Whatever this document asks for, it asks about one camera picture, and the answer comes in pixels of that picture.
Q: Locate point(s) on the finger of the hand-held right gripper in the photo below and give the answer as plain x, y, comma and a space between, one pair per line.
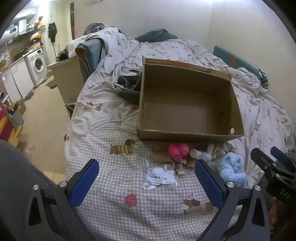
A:
262, 160
279, 154

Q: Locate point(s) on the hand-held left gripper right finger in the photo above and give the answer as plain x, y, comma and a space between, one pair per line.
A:
208, 185

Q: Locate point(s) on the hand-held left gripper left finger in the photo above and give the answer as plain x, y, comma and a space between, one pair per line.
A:
84, 183

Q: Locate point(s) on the light blue fluffy sock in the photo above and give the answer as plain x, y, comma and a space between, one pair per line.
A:
231, 169

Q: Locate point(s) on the white fluffy sock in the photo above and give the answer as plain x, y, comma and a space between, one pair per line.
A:
200, 155

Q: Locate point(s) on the clear plastic bag with label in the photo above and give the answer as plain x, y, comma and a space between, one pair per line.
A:
159, 177

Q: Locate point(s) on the beige cardboard tube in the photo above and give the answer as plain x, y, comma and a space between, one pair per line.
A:
161, 157

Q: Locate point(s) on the brown cardboard box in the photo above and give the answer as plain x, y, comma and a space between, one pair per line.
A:
185, 104

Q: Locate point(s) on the person's right forearm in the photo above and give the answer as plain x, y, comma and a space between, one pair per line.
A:
282, 220

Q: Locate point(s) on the black and white checkered cloth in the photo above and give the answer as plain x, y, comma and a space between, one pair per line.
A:
264, 78

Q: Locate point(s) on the grey plastic bin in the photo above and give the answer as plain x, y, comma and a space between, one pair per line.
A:
17, 117

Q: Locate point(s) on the red box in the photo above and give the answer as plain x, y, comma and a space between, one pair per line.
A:
5, 127

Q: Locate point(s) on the teal cushion with orange stripe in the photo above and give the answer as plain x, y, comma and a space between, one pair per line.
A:
235, 61

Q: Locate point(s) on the pile of dark clothes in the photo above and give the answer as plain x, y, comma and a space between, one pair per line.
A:
128, 88

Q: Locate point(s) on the beige bedside cabinet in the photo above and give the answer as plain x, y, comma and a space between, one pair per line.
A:
67, 78

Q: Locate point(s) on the white kitchen cabinet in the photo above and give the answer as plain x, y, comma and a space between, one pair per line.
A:
15, 78

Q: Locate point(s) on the white washing machine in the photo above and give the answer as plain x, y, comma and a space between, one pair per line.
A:
38, 63

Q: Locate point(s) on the teal padded cushion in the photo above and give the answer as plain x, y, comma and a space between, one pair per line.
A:
89, 53

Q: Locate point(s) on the white printed duvet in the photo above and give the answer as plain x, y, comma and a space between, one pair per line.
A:
185, 49

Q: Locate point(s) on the dark hanging garment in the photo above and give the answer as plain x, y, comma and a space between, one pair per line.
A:
52, 31

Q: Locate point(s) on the grey fuzzy blanket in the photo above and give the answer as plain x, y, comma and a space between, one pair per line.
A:
93, 27

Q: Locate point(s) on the dark green pillow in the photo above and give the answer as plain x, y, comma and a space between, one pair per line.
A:
157, 34

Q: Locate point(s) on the dark narrow wall hanging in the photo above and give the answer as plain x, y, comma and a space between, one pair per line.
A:
72, 18

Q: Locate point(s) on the cluttered wall shelf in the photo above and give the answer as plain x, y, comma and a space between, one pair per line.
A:
25, 27

